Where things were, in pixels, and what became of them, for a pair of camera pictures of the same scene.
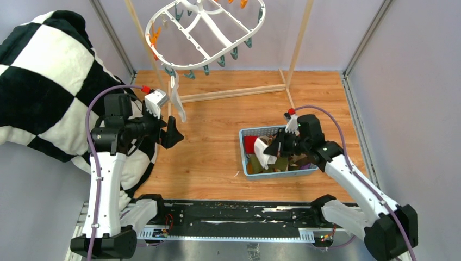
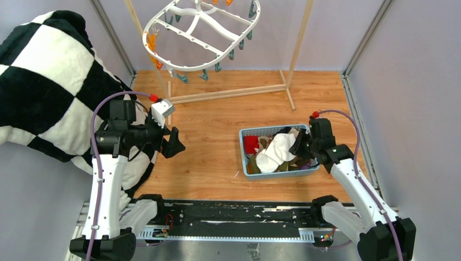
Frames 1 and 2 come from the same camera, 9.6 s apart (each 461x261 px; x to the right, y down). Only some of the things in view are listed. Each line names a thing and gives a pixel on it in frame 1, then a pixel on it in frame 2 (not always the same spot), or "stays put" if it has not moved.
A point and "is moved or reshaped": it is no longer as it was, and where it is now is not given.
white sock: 175,95 is moved or reshaped
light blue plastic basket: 258,165 stays put
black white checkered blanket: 53,85 stays put
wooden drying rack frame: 286,87 stays put
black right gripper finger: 273,149 → 297,149
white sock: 265,159 is moved or reshaped
